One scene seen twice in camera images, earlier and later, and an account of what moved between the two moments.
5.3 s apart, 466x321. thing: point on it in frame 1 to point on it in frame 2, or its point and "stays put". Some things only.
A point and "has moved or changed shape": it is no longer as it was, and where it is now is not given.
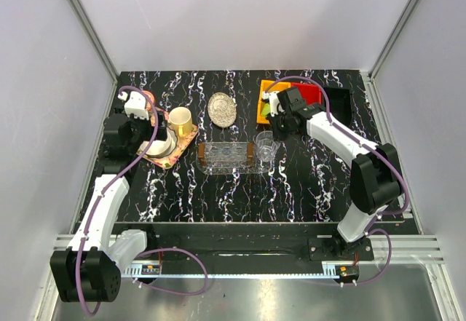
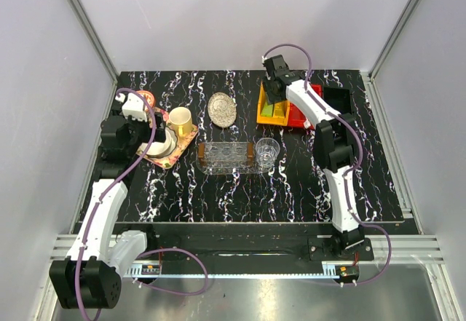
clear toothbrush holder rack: x=226 y=155 stays put
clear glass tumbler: x=266 y=145 has moved or changed shape
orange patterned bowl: x=148 y=105 stays put
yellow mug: x=180 y=120 stays put
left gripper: x=160 y=132 stays put
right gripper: x=277 y=133 to x=269 y=97
